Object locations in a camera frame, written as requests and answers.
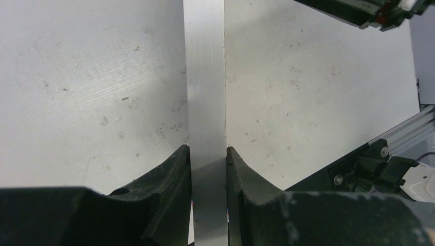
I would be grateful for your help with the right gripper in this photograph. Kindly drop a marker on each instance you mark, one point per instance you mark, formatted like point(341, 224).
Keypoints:
point(382, 14)

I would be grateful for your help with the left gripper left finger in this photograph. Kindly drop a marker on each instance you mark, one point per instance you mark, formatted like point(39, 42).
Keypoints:
point(153, 209)

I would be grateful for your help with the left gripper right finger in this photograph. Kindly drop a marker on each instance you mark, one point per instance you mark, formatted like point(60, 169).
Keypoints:
point(259, 213)

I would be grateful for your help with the white wooden picture frame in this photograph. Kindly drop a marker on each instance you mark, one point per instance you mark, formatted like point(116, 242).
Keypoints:
point(204, 23)

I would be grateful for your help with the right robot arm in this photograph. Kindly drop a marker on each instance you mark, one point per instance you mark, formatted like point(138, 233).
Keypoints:
point(371, 168)

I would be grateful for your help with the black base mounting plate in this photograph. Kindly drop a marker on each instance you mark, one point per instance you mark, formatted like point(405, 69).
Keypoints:
point(338, 175)

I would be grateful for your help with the aluminium front rail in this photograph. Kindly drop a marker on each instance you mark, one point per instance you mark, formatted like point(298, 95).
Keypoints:
point(413, 137)

